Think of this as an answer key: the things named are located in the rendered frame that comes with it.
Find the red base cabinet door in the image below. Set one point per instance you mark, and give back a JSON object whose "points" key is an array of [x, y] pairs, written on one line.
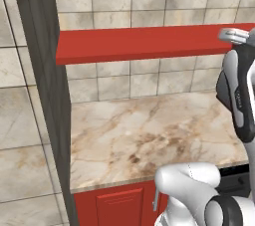
{"points": [[163, 205], [119, 205]]}

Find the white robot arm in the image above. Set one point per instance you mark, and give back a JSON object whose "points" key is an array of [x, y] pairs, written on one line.
{"points": [[186, 186]]}

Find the black appliance front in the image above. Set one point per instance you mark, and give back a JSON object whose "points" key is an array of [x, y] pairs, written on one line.
{"points": [[232, 181]]}

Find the thick red wall shelf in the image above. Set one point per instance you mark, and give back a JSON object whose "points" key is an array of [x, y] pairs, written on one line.
{"points": [[139, 45]]}

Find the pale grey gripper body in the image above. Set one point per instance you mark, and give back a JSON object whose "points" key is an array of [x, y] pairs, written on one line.
{"points": [[233, 35]]}

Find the dark grey tall cabinet side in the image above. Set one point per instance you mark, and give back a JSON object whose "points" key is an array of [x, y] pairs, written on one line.
{"points": [[46, 80]]}

